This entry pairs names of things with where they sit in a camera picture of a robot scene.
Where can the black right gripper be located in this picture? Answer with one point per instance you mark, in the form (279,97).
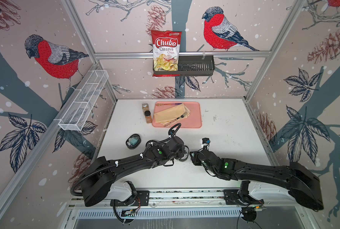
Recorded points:
(195,157)

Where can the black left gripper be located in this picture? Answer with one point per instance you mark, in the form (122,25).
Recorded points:
(181,151)

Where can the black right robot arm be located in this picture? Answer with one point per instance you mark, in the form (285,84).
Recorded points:
(302,185)

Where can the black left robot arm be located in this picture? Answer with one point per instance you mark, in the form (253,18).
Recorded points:
(95,183)

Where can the black fork on tray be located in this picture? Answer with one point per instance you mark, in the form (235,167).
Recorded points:
(182,116)

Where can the pink plastic tray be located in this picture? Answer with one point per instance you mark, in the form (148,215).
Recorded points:
(194,120)

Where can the brown spice bottle black cap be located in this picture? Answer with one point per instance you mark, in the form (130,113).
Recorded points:
(148,117)

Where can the tan spice jar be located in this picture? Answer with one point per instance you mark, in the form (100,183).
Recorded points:
(145,107)

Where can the red cassava chips bag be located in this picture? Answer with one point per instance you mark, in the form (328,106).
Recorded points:
(166,49)

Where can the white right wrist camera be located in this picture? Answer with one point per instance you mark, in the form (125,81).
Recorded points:
(206,143)

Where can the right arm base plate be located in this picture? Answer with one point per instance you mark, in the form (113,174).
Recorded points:
(239,197)

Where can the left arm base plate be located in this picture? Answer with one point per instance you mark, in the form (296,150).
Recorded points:
(141,199)

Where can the black wall basket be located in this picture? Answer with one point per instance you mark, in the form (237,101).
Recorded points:
(194,65)

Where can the white wire mesh basket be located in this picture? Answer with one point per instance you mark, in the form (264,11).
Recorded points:
(79,110)

